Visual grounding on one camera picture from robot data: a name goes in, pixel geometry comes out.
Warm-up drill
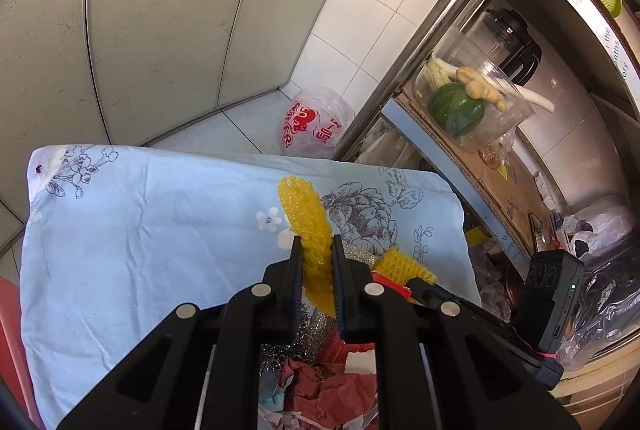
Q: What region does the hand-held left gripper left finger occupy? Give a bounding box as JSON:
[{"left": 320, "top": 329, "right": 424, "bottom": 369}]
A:
[{"left": 57, "top": 236, "right": 306, "bottom": 430}]

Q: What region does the clear plastic container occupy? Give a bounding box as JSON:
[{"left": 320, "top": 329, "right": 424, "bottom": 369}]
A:
[{"left": 412, "top": 28, "right": 536, "bottom": 153}]

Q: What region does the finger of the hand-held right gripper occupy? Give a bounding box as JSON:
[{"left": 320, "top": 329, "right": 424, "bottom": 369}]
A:
[{"left": 406, "top": 277, "right": 517, "bottom": 342}]

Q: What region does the pink plastic bucket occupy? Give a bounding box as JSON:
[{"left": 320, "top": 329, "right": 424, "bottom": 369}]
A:
[{"left": 0, "top": 277, "right": 43, "bottom": 430}]

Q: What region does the ginger root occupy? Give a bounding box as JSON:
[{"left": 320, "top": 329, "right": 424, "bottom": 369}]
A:
[{"left": 456, "top": 66, "right": 508, "bottom": 112}]

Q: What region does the stainless steel shelf rack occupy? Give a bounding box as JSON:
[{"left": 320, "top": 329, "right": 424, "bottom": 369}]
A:
[{"left": 332, "top": 0, "right": 640, "bottom": 430}]

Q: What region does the white plastic bag red print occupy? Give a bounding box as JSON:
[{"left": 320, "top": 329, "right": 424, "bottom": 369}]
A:
[{"left": 279, "top": 86, "right": 356, "bottom": 158}]

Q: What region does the short yellow foam fruit net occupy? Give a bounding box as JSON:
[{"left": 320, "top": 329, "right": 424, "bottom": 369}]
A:
[{"left": 377, "top": 247, "right": 438, "bottom": 285}]

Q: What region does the red crumpled paper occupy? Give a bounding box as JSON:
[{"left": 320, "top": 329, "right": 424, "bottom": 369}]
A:
[{"left": 280, "top": 357, "right": 378, "bottom": 430}]

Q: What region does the pale napa cabbage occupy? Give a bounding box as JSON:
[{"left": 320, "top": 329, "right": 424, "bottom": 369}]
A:
[{"left": 425, "top": 56, "right": 458, "bottom": 88}]

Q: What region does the green round squash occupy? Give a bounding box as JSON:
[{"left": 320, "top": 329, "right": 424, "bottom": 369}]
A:
[{"left": 430, "top": 82, "right": 486, "bottom": 138}]

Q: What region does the white leek stalk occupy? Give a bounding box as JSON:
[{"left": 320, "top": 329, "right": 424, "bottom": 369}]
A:
[{"left": 492, "top": 78, "right": 556, "bottom": 113}]

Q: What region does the brown cardboard sheet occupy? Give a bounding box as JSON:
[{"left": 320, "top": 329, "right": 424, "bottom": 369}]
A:
[{"left": 395, "top": 93, "right": 536, "bottom": 256}]

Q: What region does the long yellow foam fruit net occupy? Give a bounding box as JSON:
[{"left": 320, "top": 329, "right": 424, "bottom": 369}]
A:
[{"left": 278, "top": 177, "right": 346, "bottom": 316}]

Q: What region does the light blue floral cloth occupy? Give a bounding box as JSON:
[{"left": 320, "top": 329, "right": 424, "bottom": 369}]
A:
[{"left": 20, "top": 144, "right": 483, "bottom": 430}]

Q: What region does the clear crumpled plastic bag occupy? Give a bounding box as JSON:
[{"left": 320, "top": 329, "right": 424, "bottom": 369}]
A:
[{"left": 555, "top": 250, "right": 640, "bottom": 371}]

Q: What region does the silver tinsel scourer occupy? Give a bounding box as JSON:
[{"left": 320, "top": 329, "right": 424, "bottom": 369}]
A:
[{"left": 260, "top": 244, "right": 373, "bottom": 373}]

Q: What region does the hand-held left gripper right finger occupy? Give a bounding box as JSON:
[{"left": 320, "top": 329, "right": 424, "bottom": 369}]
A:
[{"left": 330, "top": 235, "right": 581, "bottom": 430}]

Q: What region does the plain white plastic bag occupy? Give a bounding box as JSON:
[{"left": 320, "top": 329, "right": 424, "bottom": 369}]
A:
[{"left": 565, "top": 203, "right": 636, "bottom": 261}]

